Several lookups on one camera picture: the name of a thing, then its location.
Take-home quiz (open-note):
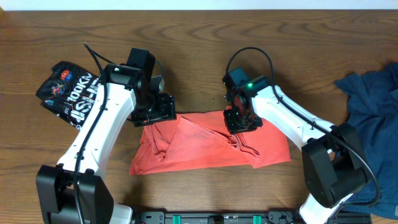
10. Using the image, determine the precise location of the black folded printed shirt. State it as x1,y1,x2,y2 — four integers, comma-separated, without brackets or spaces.
35,61,101,129

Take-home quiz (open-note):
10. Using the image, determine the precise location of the orange printed t-shirt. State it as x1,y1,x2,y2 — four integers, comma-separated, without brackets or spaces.
129,111,290,175

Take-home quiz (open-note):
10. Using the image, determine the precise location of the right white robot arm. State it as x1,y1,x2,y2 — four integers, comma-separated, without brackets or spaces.
223,71,373,223

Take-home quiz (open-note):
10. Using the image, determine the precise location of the dark blue garment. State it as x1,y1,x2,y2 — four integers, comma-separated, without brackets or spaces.
334,62,397,220

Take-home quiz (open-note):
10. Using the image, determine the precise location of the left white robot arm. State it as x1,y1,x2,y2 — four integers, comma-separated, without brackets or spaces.
35,63,177,223

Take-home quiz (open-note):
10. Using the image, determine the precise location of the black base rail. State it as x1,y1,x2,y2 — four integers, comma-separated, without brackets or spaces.
133,210,373,224

